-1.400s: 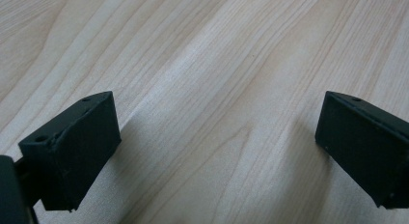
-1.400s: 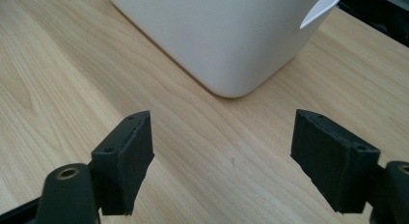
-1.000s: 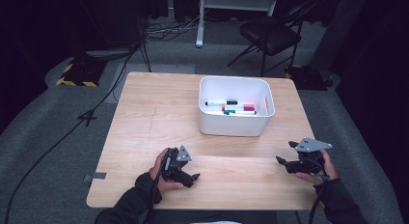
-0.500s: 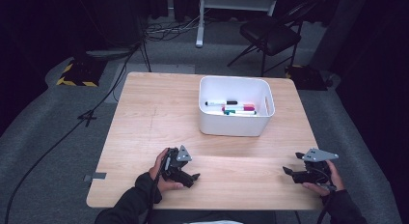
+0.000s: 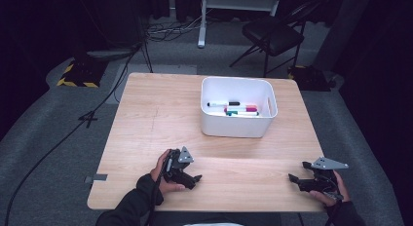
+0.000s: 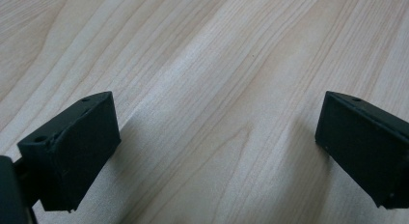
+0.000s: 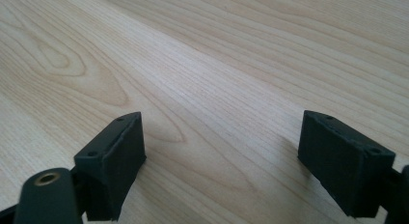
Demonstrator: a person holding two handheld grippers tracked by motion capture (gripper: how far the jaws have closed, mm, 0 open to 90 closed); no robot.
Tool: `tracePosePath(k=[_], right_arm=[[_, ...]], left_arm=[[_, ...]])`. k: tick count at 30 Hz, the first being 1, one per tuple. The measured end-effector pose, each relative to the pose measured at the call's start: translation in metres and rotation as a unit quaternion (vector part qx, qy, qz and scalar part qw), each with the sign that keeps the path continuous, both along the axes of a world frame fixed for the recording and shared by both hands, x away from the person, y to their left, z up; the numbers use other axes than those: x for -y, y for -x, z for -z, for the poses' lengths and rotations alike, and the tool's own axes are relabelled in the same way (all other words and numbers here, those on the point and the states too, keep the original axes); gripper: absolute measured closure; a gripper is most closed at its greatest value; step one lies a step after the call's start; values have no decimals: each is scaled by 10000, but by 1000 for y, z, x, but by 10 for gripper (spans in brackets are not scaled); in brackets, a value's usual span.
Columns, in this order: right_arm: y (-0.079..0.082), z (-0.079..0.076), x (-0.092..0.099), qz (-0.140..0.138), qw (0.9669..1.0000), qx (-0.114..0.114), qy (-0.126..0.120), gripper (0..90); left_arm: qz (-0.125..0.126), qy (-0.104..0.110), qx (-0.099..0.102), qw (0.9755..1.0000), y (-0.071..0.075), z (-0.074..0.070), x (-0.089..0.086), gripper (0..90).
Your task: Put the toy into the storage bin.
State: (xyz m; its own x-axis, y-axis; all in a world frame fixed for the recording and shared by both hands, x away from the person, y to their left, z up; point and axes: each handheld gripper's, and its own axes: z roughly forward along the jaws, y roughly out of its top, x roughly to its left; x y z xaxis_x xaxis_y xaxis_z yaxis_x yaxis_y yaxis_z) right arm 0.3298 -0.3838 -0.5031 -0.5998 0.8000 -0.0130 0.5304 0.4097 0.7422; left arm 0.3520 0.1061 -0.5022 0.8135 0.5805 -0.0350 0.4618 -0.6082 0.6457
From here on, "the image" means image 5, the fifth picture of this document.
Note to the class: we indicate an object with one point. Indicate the black yellow striped base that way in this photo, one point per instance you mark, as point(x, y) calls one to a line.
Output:
point(81, 75)

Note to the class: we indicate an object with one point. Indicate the person's right hand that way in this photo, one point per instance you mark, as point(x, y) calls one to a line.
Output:
point(342, 193)

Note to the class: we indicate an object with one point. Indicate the person's left hand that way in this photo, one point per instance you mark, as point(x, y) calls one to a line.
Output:
point(157, 172)

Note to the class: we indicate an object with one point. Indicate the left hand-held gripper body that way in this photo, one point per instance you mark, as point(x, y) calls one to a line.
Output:
point(173, 167)

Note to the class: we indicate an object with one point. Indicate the grey round stand base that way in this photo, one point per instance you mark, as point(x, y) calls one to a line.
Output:
point(110, 54)

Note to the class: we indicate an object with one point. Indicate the magenta capped white marker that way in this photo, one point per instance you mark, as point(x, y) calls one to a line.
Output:
point(251, 109)

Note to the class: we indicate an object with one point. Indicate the black folding chair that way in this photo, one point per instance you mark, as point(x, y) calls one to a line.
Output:
point(272, 36)

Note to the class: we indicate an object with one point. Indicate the black floor box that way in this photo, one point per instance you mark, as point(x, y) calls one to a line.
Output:
point(311, 80)

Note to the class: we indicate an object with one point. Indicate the grey tape strip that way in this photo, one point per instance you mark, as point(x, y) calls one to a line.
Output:
point(97, 177)

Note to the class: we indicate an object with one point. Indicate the black capped white marker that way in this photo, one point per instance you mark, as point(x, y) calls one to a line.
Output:
point(220, 104)

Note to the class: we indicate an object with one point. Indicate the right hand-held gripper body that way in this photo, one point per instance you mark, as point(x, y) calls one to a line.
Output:
point(319, 183)

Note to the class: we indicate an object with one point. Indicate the thin black stand leg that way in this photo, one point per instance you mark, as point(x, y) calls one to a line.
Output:
point(147, 58)

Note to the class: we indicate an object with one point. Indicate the white plastic storage box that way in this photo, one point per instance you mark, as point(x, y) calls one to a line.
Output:
point(233, 127)

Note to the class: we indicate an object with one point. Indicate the white metal stand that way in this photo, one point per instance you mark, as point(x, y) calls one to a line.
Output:
point(202, 24)

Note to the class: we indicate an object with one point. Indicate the dark green capped white marker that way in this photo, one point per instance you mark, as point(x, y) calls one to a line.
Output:
point(231, 113)

